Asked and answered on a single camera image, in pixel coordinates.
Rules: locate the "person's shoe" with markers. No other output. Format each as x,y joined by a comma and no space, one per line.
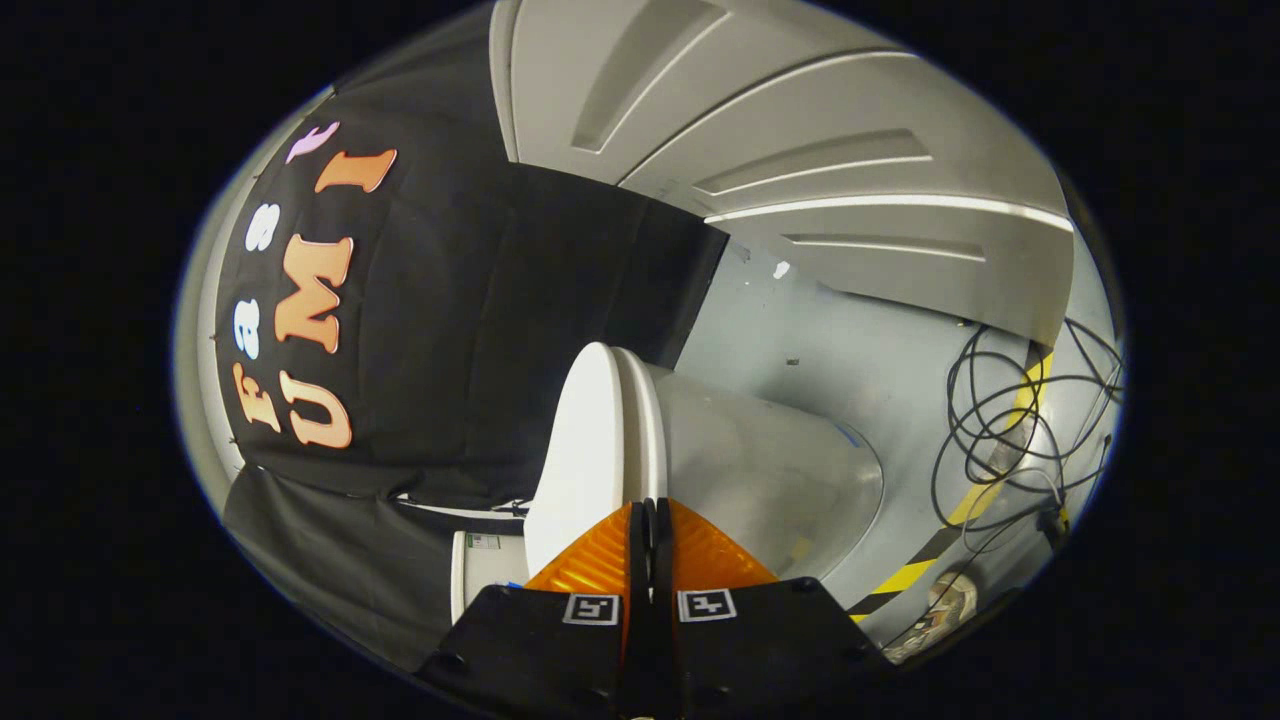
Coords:
940,615

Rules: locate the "white toilet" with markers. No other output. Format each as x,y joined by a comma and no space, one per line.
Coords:
760,470

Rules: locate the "white toilet lid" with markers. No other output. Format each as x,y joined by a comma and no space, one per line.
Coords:
580,450

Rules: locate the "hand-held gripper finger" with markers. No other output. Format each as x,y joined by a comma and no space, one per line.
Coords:
664,620
640,620

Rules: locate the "yellow black floor tape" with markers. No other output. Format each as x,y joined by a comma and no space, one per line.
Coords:
905,577

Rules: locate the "white toilet seat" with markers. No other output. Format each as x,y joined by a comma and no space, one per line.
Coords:
652,430

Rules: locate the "white drawer cabinet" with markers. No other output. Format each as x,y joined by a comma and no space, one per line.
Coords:
800,110

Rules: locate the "black backdrop cloth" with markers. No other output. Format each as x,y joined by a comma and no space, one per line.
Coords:
450,300

